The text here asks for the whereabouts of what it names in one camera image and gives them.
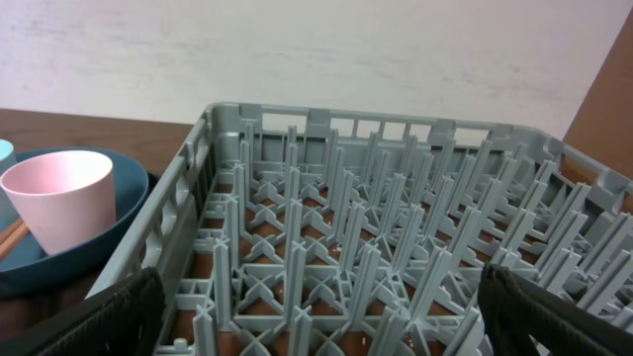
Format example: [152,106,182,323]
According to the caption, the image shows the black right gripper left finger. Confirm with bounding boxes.
[1,267,166,356]

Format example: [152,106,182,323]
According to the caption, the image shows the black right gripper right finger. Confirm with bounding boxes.
[478,263,632,356]

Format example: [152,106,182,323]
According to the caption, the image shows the grey dishwasher rack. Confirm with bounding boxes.
[93,103,632,355]

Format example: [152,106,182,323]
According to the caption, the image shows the dark blue plate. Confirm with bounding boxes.
[1,147,151,299]

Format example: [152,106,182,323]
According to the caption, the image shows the pink cup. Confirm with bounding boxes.
[1,150,117,255]

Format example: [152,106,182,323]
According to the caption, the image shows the wooden chopstick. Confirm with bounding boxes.
[1,219,28,243]
[0,224,29,260]

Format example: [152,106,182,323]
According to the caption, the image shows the light blue cup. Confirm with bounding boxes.
[0,139,19,230]

